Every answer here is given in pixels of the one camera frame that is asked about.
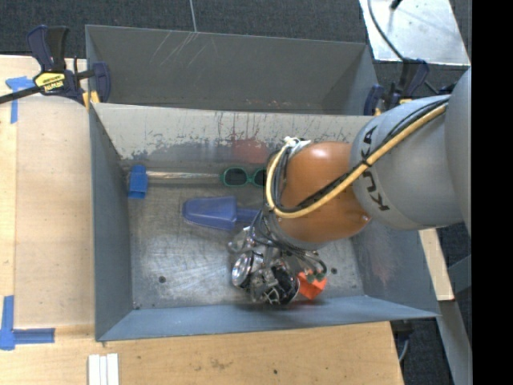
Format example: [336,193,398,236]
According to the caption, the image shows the clear tube with blue cap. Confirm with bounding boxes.
[127,164,224,200]

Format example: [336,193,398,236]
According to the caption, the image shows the blue plastic scoop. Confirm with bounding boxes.
[181,196,262,233]

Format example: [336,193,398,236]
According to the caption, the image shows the pale wood board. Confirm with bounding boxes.
[13,94,97,330]

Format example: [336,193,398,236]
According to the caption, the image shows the grey metal bin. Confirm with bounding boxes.
[84,24,442,342]

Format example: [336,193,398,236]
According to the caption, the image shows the orange block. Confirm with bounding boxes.
[297,271,328,302]

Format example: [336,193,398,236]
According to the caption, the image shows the green sunglasses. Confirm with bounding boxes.
[219,166,269,188]

